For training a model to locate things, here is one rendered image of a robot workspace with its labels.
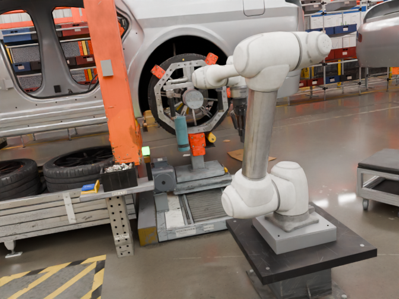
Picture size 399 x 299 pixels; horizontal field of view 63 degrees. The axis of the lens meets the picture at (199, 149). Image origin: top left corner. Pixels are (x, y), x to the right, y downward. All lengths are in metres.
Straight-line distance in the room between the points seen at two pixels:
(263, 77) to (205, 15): 1.59
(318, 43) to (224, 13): 1.58
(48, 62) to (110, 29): 2.46
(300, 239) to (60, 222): 1.59
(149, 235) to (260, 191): 1.07
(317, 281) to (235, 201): 0.56
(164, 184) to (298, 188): 1.15
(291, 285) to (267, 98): 0.86
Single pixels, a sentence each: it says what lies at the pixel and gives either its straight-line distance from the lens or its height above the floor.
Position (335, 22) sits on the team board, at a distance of 8.43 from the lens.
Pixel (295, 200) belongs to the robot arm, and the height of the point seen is 0.49.
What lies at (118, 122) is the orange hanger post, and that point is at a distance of 2.08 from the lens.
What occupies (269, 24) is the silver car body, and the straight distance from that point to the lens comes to 2.75.
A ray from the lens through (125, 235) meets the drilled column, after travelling 2.12.
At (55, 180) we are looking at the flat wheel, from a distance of 2.51.
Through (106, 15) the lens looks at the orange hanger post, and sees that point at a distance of 2.08.
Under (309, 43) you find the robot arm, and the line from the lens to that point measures 1.16.
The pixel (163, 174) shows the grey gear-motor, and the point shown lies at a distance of 2.32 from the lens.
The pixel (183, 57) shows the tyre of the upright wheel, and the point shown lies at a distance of 2.57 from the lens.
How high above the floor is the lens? 1.12
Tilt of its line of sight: 15 degrees down
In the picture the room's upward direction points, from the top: 7 degrees counter-clockwise
